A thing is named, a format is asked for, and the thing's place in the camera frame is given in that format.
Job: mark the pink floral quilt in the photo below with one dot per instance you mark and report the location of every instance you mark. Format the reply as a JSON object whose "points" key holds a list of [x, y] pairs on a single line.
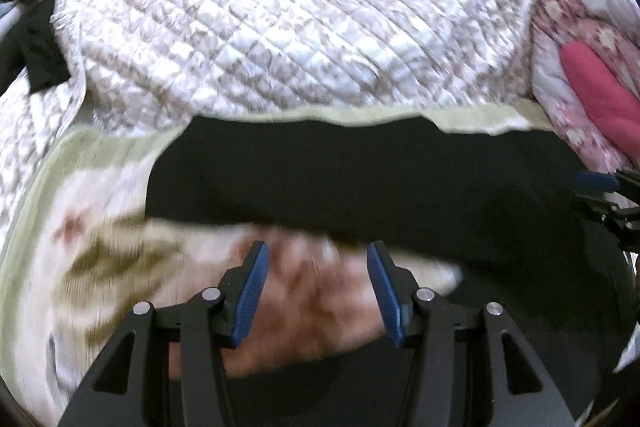
{"points": [[550, 22]]}

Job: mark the black pants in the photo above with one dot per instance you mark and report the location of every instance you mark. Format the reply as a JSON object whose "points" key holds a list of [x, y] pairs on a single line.
{"points": [[350, 177]]}

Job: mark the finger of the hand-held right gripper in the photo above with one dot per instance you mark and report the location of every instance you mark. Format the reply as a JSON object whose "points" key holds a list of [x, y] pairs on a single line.
{"points": [[597, 181], [600, 209]]}

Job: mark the plain pink cloth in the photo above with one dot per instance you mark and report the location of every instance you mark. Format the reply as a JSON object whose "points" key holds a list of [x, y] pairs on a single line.
{"points": [[600, 92]]}

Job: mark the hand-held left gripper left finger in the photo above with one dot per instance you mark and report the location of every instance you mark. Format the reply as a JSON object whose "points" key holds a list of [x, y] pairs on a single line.
{"points": [[250, 292]]}

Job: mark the black cloth pile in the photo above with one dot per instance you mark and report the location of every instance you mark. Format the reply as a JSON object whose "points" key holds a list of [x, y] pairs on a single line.
{"points": [[37, 52]]}

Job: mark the light blue cloth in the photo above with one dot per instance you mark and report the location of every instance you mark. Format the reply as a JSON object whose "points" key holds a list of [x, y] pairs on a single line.
{"points": [[6, 12]]}

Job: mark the beige quilted bedspread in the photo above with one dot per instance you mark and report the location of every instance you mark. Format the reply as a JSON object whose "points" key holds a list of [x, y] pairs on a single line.
{"points": [[250, 7]]}

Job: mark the floral fleece blanket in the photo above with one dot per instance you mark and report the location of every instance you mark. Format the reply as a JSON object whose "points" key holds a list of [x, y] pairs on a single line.
{"points": [[100, 217]]}

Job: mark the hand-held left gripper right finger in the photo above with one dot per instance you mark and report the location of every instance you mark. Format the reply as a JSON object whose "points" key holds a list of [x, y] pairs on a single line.
{"points": [[385, 292]]}

